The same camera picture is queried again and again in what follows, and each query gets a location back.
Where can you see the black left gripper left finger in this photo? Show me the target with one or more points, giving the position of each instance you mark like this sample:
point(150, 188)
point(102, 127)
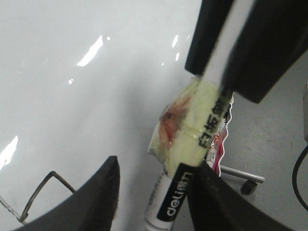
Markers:
point(91, 208)

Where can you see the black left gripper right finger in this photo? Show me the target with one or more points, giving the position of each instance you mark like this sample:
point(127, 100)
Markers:
point(260, 41)

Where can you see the white black whiteboard marker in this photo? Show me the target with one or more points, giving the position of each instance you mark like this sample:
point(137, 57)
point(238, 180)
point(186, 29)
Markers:
point(188, 125)

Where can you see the white whiteboard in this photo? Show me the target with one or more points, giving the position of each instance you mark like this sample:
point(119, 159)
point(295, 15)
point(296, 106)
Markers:
point(81, 80)

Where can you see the pink wavy plastic piece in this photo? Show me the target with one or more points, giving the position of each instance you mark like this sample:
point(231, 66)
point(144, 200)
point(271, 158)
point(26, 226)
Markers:
point(216, 151)

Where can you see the dark grey equipment box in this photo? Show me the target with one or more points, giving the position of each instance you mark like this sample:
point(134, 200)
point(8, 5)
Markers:
point(305, 112)

